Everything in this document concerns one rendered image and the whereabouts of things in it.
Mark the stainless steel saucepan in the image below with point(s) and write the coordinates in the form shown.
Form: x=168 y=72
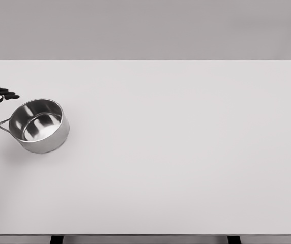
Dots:
x=43 y=127

